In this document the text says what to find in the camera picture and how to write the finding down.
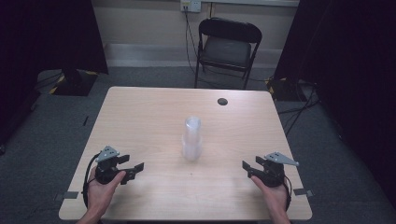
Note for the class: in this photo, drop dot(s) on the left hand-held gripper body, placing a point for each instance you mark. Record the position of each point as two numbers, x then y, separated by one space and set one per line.
107 169

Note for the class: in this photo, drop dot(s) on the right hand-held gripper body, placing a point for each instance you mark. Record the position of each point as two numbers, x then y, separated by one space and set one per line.
274 171

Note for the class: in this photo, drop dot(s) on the person's left hand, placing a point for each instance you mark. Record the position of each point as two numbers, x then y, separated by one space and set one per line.
101 189

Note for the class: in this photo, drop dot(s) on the person's right hand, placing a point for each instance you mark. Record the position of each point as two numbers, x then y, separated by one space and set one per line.
274 194

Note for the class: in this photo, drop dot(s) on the grey tape strip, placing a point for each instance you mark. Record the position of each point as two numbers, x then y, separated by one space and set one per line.
302 192
67 195

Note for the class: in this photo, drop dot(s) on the stack of clear plastic cups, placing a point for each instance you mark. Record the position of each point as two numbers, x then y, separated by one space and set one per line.
192 140

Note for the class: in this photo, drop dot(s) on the black table grommet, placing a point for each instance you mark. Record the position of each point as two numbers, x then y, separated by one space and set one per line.
222 101

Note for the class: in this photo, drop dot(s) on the black stand base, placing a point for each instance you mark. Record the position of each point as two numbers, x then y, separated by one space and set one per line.
285 90
76 84

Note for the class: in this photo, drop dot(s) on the black folding chair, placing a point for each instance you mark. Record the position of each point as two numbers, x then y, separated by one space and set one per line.
226 49

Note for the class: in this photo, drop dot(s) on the dark curtain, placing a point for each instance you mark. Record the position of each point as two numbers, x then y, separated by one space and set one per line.
351 68
37 40

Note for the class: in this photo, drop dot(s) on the white wall socket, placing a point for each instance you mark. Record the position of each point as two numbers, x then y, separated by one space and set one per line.
190 5

